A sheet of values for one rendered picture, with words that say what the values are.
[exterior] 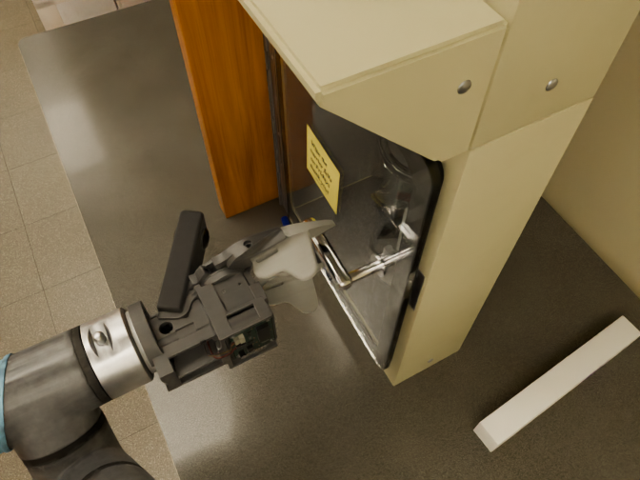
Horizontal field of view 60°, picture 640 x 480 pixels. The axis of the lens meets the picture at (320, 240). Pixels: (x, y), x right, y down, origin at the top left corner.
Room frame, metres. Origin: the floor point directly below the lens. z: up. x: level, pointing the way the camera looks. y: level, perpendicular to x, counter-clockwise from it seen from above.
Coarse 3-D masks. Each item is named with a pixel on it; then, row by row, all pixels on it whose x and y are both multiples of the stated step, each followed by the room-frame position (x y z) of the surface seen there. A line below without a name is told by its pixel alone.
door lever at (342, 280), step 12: (312, 240) 0.32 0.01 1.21; (324, 240) 0.32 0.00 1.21; (324, 252) 0.30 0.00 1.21; (324, 264) 0.29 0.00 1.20; (336, 264) 0.29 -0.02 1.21; (372, 264) 0.29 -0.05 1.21; (336, 276) 0.28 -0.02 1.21; (348, 276) 0.28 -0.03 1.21; (360, 276) 0.28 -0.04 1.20; (384, 276) 0.28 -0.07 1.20; (336, 288) 0.27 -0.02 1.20; (348, 288) 0.27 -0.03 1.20
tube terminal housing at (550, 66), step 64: (512, 0) 0.26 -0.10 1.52; (576, 0) 0.28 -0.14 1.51; (512, 64) 0.26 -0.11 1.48; (576, 64) 0.29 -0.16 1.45; (512, 128) 0.27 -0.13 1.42; (576, 128) 0.31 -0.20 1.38; (448, 192) 0.26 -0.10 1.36; (512, 192) 0.29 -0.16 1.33; (448, 256) 0.26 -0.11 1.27; (448, 320) 0.28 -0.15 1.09
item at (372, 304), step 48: (288, 96) 0.48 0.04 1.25; (288, 144) 0.49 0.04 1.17; (336, 144) 0.38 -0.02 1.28; (384, 144) 0.31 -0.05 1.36; (288, 192) 0.50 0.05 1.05; (384, 192) 0.30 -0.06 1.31; (432, 192) 0.25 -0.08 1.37; (336, 240) 0.37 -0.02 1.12; (384, 240) 0.29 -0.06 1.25; (384, 288) 0.28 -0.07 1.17; (384, 336) 0.27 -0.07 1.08
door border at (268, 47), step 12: (264, 36) 0.53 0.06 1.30; (264, 48) 0.53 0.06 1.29; (276, 72) 0.51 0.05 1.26; (276, 84) 0.51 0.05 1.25; (276, 96) 0.51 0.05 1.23; (276, 108) 0.52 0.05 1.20; (276, 120) 0.52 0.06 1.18; (276, 132) 0.52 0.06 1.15; (276, 144) 0.53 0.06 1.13; (276, 168) 0.53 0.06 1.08; (408, 300) 0.26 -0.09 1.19
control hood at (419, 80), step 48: (240, 0) 0.28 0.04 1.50; (288, 0) 0.27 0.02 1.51; (336, 0) 0.27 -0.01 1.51; (384, 0) 0.27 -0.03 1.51; (432, 0) 0.27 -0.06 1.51; (480, 0) 0.27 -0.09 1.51; (288, 48) 0.24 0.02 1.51; (336, 48) 0.23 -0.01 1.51; (384, 48) 0.23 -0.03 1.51; (432, 48) 0.24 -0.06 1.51; (480, 48) 0.25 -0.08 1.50; (336, 96) 0.21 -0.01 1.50; (384, 96) 0.22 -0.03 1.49; (432, 96) 0.24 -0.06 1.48; (480, 96) 0.25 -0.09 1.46; (432, 144) 0.24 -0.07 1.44
